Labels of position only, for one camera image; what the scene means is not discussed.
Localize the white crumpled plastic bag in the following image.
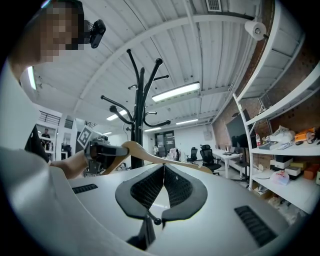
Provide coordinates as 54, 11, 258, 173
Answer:
265, 124, 296, 144

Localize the brown cardboard box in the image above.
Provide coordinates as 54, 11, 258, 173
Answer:
303, 163, 320, 180

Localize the white paper towel roll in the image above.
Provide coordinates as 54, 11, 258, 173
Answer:
244, 20, 267, 41

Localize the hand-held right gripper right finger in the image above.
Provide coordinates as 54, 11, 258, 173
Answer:
161, 163, 209, 223

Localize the person's head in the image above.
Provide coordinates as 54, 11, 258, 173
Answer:
7, 0, 86, 82

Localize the person's white shirt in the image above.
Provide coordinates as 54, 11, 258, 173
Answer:
0, 59, 76, 226

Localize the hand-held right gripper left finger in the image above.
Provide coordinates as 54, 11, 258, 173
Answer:
115, 164, 165, 219

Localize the white office desk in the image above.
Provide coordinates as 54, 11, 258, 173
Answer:
212, 148, 245, 179

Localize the large black screen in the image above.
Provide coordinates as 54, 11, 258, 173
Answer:
225, 109, 252, 149

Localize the grey flat book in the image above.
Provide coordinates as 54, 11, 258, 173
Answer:
258, 140, 283, 151

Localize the person's left forearm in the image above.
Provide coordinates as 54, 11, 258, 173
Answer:
49, 149, 89, 180

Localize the white metal shelf unit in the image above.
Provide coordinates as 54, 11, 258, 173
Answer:
232, 0, 320, 216

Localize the long ceiling tube lamp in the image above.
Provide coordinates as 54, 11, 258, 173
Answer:
106, 109, 129, 122
175, 118, 199, 126
151, 81, 201, 103
26, 65, 37, 91

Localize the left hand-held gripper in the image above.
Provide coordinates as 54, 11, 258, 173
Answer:
76, 124, 130, 176

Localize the black coat rack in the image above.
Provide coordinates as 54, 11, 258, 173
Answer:
100, 48, 172, 170

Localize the black office chair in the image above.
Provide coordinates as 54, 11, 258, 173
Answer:
186, 146, 199, 165
199, 144, 223, 176

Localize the ceiling air vent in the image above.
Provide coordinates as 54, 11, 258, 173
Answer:
205, 0, 223, 12

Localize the wooden clothes hanger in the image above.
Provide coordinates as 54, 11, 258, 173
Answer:
102, 140, 214, 175

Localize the white bag with red print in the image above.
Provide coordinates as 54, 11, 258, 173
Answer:
269, 169, 291, 187

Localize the orange box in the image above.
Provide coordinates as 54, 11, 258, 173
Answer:
294, 127, 316, 144

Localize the black head-mounted camera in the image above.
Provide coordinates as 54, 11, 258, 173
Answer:
84, 19, 107, 50

